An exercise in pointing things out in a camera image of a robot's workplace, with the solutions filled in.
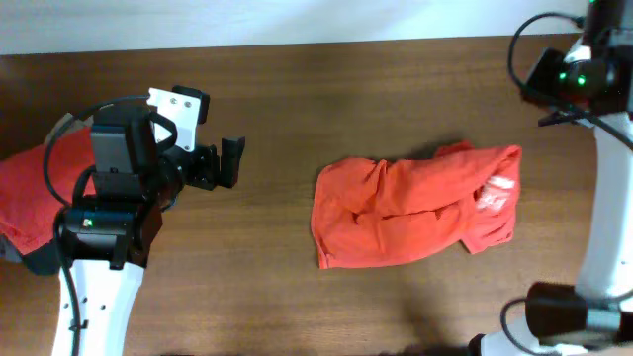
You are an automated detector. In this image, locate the orange t-shirt with white print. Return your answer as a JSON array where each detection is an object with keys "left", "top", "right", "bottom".
[{"left": 311, "top": 141, "right": 522, "bottom": 269}]

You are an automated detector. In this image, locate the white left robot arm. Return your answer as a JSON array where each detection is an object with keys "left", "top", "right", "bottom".
[{"left": 52, "top": 105, "right": 246, "bottom": 355}]

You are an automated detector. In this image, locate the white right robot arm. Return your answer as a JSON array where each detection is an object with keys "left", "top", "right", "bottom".
[{"left": 464, "top": 0, "right": 632, "bottom": 356}]

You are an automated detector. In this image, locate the folded beige garment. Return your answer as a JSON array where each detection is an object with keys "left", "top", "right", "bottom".
[{"left": 44, "top": 113, "right": 85, "bottom": 145}]

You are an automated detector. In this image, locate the folded red shirt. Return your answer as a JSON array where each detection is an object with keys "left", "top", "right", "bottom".
[{"left": 1, "top": 128, "right": 94, "bottom": 255}]

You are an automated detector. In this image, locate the folded black garment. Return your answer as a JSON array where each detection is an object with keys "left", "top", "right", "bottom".
[{"left": 22, "top": 239, "right": 66, "bottom": 276}]

